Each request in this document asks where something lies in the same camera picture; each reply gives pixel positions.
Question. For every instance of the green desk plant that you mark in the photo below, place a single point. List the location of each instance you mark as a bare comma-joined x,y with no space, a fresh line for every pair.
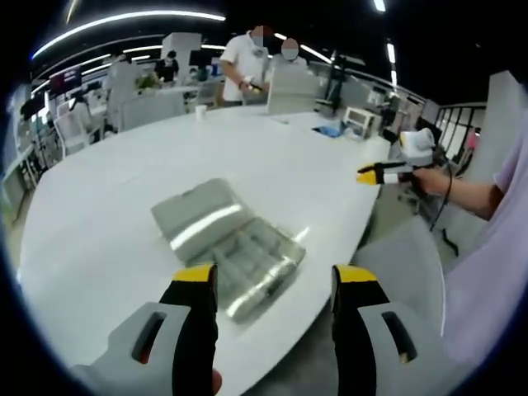
146,82

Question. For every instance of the grey mesh office chair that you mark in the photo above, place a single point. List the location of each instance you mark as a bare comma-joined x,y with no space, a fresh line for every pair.
404,255

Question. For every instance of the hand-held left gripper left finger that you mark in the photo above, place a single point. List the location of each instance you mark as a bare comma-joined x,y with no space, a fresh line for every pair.
185,338

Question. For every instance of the person's left hand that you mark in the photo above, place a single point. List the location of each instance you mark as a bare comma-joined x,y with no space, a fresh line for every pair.
217,381

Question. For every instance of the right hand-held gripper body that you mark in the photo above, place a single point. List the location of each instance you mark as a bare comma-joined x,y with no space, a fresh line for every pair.
416,144

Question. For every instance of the straight ceiling light bar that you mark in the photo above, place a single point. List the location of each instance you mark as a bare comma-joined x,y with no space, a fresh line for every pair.
379,5

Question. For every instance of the white panel board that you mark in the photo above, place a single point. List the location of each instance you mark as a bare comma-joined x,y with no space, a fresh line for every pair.
288,90

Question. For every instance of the dark wall screen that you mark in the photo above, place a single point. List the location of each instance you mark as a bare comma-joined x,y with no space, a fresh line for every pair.
65,79

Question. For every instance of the grey transparent guide fixture box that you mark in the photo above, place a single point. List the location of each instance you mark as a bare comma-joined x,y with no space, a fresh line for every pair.
194,210

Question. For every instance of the black camera tripod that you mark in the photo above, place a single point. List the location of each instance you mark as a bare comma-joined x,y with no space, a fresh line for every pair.
333,82

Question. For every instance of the white mesh office chair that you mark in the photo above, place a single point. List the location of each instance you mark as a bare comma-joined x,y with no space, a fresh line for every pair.
72,134

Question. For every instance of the small white shelf box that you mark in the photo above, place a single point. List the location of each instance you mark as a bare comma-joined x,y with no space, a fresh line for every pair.
359,123

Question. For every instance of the person's lavender shirt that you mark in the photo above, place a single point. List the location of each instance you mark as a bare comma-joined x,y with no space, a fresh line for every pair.
495,268

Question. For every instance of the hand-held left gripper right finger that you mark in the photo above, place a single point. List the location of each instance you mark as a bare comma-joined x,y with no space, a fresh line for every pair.
350,342

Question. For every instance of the curved ceiling light strip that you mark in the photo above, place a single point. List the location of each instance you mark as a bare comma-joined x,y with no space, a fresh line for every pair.
123,18

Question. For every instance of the white paper cup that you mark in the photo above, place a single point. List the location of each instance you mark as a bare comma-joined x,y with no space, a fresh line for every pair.
200,112

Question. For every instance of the person's right hand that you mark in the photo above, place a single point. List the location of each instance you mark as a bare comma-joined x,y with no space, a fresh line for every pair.
433,183

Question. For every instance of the grey desk partition panel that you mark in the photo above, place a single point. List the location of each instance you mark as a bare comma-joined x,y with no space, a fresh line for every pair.
152,109

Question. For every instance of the blue cloth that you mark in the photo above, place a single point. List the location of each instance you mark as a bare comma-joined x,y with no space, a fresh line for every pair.
328,131

